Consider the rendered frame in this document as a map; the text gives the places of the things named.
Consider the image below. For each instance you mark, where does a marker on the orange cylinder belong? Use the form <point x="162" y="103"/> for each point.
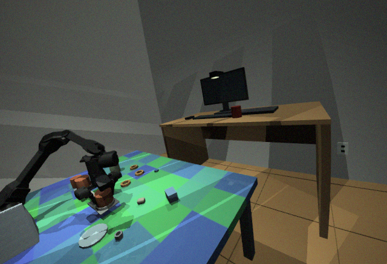
<point x="72" y="181"/>

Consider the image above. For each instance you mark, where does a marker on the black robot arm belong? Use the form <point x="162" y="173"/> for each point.
<point x="15" y="192"/>

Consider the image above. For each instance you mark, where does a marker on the brown cylinder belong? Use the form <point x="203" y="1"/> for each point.
<point x="83" y="180"/>

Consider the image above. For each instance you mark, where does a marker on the dark grey cylinder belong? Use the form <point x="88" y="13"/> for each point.
<point x="115" y="168"/>

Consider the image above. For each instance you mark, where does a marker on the grey hex nut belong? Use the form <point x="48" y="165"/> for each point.
<point x="118" y="235"/>

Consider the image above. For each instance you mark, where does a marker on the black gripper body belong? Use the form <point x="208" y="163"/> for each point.
<point x="83" y="192"/>

